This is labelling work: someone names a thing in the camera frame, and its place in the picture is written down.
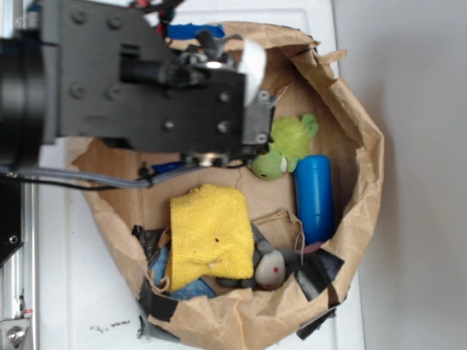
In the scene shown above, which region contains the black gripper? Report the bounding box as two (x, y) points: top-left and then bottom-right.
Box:
(39, 1), (272, 166)

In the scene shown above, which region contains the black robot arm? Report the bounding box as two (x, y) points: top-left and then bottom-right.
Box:
(1, 1), (273, 168)

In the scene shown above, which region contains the brown paper bag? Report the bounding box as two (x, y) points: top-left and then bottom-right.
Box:
(85, 22), (385, 349)

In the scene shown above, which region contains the green plush turtle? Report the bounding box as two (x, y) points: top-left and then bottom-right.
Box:
(247, 114), (320, 180)

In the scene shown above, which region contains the blue plastic cylinder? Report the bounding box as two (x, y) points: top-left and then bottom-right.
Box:
(294, 155), (335, 245)

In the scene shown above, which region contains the yellow folded towel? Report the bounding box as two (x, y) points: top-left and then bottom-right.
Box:
(166, 184), (255, 291)

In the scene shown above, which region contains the grey plush mouse toy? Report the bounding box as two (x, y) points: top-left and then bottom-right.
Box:
(217, 225), (323, 291)

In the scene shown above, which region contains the blue sponge cloth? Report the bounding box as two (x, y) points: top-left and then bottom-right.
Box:
(148, 246), (216, 300)

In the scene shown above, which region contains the grey cable bundle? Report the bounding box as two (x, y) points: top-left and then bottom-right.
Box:
(0, 166), (190, 193)

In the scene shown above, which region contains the black octagonal mount plate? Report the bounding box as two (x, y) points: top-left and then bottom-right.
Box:
(0, 174), (25, 268)

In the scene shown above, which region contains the aluminium frame rail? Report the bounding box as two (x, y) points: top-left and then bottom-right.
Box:
(0, 0), (40, 350)

